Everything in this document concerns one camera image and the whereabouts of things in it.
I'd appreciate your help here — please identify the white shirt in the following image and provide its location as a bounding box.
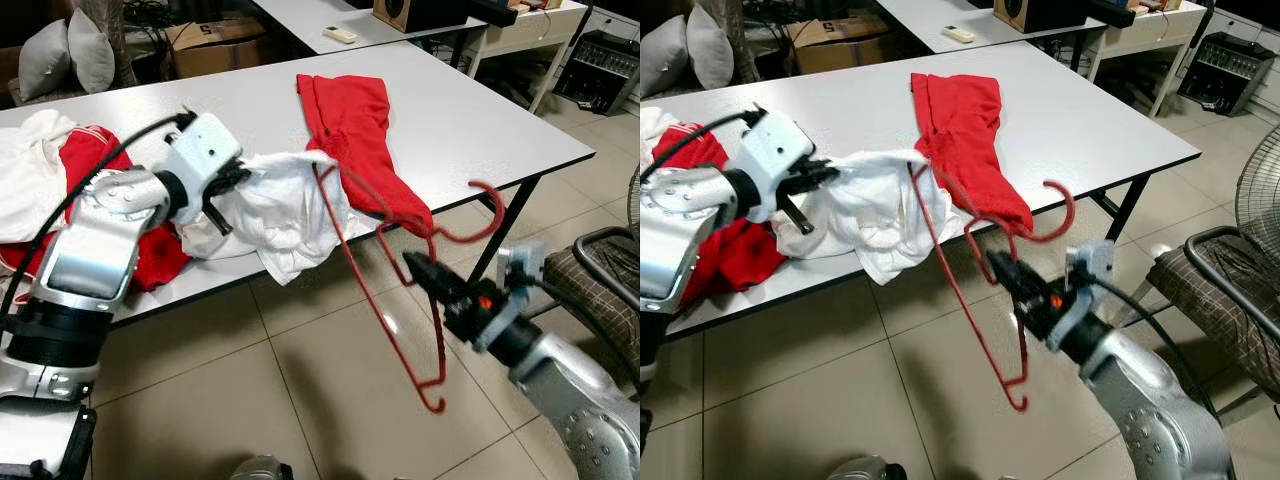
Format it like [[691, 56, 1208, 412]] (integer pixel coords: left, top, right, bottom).
[[790, 148, 936, 286], [178, 150, 353, 287]]

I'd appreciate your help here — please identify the red wire clothes hanger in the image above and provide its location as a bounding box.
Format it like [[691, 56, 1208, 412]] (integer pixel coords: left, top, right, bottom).
[[905, 160, 1078, 413], [313, 160, 508, 414]]

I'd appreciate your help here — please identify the plain red garment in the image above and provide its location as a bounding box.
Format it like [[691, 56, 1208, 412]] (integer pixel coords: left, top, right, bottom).
[[296, 73, 436, 238], [910, 72, 1036, 236]]

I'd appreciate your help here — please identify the red garment with white stripes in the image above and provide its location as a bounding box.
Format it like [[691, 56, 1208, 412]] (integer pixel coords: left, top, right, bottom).
[[0, 125, 196, 294], [652, 122, 791, 306]]

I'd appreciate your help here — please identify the brown cardboard box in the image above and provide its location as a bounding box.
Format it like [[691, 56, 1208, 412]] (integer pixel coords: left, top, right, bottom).
[[785, 15, 886, 76], [165, 18, 266, 79]]

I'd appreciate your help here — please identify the grey pillow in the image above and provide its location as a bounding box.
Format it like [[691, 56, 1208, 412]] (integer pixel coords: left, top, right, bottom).
[[685, 3, 736, 89], [66, 8, 116, 94], [18, 18, 73, 101], [640, 18, 693, 99]]

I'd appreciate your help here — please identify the white office table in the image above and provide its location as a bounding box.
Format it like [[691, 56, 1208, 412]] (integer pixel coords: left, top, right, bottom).
[[875, 0, 1121, 53], [250, 0, 501, 56]]

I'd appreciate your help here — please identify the black audio mixer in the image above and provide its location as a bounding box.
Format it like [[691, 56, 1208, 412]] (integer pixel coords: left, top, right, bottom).
[[553, 30, 640, 117], [1178, 30, 1279, 117]]

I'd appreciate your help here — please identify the grey left robot leg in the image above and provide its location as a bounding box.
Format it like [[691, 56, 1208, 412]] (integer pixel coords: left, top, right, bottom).
[[828, 455, 906, 480], [230, 455, 297, 480]]

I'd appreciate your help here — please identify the standing fan grille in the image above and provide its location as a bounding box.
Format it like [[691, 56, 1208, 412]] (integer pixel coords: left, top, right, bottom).
[[1235, 150, 1280, 263]]

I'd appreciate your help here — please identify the brown wooden speaker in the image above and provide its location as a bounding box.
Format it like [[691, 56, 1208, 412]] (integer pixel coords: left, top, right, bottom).
[[993, 0, 1091, 34], [373, 0, 471, 34]]

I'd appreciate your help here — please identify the black long device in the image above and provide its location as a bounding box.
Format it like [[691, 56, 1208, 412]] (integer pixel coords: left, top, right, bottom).
[[1085, 0, 1139, 28], [462, 0, 521, 28]]

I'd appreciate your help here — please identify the cream desk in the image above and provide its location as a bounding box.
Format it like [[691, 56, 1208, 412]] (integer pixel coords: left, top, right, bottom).
[[470, 0, 591, 113], [1085, 0, 1216, 119]]

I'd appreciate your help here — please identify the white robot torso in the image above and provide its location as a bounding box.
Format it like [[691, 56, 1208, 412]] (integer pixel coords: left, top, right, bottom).
[[0, 398, 98, 480]]

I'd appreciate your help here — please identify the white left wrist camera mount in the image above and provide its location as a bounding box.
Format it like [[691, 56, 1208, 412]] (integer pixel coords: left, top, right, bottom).
[[735, 108, 816, 223], [163, 112, 246, 206]]

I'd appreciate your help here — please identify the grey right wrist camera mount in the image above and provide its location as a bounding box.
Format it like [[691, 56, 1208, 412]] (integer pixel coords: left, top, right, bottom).
[[493, 240, 549, 311], [1063, 240, 1119, 321]]

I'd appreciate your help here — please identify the black table leg frame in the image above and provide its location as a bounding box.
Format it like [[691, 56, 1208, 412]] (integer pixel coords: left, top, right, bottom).
[[1090, 178, 1161, 246], [468, 178, 546, 284]]

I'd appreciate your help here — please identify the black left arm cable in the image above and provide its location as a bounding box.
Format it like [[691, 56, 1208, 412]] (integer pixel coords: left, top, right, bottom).
[[640, 108, 766, 186], [0, 110, 196, 331]]

